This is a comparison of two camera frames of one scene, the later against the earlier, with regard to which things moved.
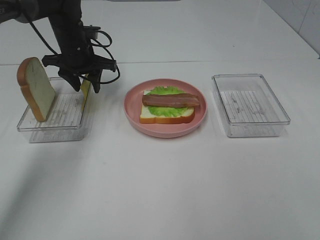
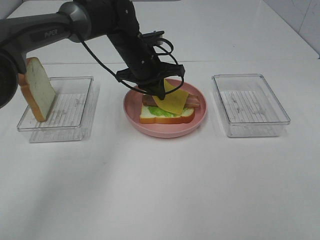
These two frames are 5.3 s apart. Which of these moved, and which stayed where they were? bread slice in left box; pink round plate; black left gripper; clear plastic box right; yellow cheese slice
Moved: black left gripper; yellow cheese slice
Stayed: bread slice in left box; clear plastic box right; pink round plate
